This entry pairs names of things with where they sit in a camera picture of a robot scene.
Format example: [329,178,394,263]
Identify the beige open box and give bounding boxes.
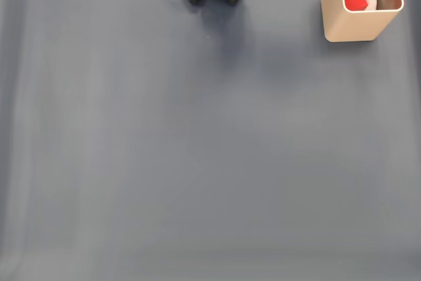
[320,0,405,43]

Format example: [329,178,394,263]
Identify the dark grey table mat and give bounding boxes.
[0,0,421,281]

